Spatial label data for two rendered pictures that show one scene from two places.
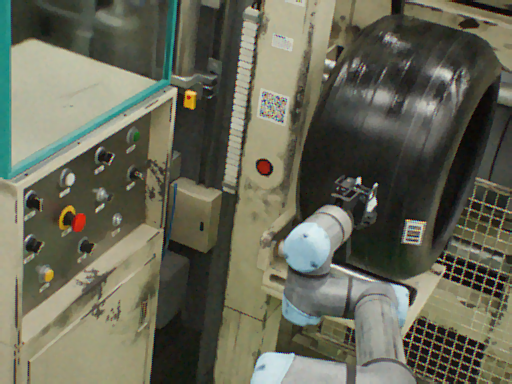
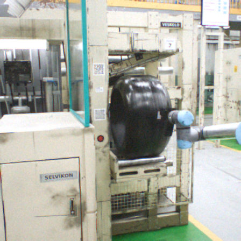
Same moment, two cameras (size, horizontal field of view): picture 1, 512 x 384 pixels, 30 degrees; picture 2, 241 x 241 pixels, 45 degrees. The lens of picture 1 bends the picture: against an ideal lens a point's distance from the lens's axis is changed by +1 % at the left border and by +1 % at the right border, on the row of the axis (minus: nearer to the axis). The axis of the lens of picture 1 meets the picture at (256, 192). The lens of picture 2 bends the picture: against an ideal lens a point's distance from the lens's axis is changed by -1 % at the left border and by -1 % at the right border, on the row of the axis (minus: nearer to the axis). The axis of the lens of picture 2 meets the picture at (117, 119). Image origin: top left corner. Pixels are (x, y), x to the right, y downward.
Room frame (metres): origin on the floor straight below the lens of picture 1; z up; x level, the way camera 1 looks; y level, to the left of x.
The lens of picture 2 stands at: (0.47, 1.06, 1.48)
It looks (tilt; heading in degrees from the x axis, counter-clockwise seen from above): 9 degrees down; 322
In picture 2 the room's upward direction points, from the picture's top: 1 degrees counter-clockwise
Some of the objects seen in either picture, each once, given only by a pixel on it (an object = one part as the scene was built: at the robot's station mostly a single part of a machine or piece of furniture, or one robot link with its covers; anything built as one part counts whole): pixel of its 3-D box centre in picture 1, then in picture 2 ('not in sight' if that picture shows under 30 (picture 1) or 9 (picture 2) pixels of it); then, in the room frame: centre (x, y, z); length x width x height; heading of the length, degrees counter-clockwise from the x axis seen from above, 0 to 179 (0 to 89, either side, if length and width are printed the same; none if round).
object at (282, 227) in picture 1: (298, 219); (109, 157); (2.08, -0.12, 0.90); 0.40 x 0.03 x 0.10; 157
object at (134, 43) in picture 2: not in sight; (135, 43); (2.23, -0.51, 1.71); 0.61 x 0.25 x 0.15; 67
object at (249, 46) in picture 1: (245, 103); not in sight; (2.10, 0.05, 1.19); 0.05 x 0.04 x 0.48; 157
